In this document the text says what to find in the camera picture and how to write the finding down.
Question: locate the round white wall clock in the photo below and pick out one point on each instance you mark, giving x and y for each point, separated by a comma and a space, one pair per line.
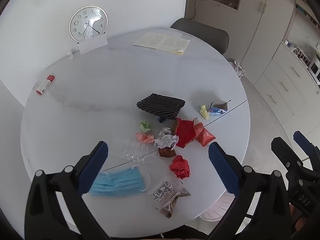
88, 23

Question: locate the white microwave oven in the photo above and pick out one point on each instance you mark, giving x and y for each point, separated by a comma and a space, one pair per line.
315, 68

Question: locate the blue face mask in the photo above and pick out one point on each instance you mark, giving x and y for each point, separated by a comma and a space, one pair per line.
120, 183

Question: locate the clear plastic tray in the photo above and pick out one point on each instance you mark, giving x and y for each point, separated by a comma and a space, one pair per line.
136, 150

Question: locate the person's right hand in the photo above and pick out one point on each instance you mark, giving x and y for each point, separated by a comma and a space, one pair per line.
297, 216

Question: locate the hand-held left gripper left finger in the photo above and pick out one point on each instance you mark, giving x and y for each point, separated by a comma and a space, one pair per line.
96, 162

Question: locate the brown wrapper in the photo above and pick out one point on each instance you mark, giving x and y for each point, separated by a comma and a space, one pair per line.
166, 152

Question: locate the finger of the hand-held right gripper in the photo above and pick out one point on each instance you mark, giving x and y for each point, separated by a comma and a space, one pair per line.
306, 145
285, 155

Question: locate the red orange snack packet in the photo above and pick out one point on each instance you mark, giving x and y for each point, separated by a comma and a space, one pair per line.
205, 135

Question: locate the blue crumpled paper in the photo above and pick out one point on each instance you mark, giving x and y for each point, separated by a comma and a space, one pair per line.
160, 119

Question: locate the dark grey chair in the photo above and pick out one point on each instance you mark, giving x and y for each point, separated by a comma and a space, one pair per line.
202, 33

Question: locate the white paper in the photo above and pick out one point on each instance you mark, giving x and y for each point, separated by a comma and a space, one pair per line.
166, 140

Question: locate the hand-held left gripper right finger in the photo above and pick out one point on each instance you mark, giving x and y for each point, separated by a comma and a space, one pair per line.
222, 167

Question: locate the red paper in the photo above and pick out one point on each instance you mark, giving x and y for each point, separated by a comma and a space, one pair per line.
180, 167

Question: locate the red and white small box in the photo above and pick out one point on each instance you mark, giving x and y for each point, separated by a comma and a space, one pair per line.
45, 85

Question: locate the clear labelled plastic packet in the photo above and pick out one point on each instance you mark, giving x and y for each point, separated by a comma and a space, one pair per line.
168, 195

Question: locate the white plastic waste basket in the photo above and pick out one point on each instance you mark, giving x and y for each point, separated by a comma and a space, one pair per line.
217, 208

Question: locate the beige drawer cabinet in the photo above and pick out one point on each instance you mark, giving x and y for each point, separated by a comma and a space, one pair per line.
287, 85

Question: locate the beige tall cabinet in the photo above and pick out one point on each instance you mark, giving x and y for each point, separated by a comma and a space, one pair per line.
225, 12

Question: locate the white paper card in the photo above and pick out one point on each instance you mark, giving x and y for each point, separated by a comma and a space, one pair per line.
92, 45

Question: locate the yellow crumpled paper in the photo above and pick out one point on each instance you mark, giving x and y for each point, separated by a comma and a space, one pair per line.
204, 112

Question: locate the black woven mat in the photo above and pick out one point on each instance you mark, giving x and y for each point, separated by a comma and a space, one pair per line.
161, 105

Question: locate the green crumpled paper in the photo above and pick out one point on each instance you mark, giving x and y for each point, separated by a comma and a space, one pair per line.
145, 126

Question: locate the blue printed paper box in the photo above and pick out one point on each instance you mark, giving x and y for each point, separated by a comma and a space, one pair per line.
218, 108

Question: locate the beige tote bag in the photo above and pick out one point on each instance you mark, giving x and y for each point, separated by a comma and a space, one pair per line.
240, 68

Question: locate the open paper notebook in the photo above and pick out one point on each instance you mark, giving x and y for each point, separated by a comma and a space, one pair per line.
160, 42

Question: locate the pink paper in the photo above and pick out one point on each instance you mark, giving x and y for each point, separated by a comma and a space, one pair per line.
145, 138

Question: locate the red torn wrapper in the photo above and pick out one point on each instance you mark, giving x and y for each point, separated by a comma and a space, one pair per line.
185, 132

